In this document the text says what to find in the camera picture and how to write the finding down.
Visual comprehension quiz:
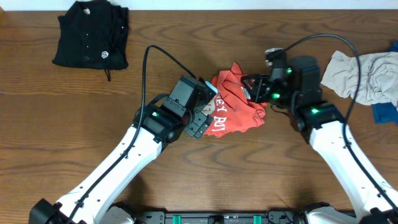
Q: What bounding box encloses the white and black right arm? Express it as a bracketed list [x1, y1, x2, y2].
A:
[241, 56, 397, 223]

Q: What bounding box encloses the orange red t-shirt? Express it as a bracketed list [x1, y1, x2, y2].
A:
[202, 62, 267, 138]

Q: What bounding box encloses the beige crumpled shirt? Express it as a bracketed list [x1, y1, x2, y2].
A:
[321, 51, 397, 107]

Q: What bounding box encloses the folded black shirt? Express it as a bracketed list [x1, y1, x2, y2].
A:
[52, 1, 129, 81]

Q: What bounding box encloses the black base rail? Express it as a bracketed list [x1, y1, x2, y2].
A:
[102, 202, 358, 224]

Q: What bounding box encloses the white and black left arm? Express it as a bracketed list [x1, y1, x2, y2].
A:
[29, 75, 218, 224]

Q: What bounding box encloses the blue cloth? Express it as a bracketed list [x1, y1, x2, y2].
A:
[372, 56, 397, 124]

